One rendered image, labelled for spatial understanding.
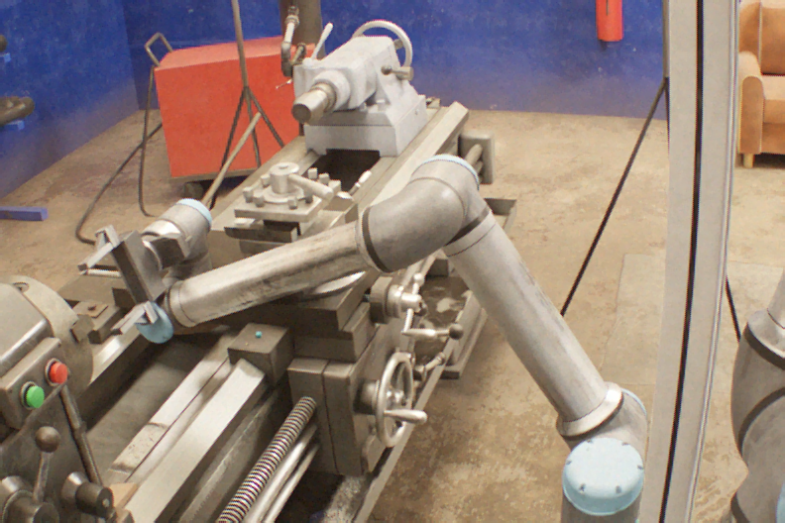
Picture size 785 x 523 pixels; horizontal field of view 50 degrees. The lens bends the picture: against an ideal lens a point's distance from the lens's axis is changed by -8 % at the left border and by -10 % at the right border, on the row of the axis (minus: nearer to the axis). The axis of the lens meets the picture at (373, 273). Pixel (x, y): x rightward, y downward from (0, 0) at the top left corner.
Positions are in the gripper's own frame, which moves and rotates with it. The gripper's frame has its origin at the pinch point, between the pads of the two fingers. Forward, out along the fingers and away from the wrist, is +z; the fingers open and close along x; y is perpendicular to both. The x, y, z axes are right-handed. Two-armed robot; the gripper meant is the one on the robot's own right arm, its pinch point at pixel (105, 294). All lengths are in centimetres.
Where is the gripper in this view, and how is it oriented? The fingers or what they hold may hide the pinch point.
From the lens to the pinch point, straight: 163.8
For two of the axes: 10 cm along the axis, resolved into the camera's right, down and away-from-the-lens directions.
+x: -3.7, -8.6, -3.4
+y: -8.7, 1.9, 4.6
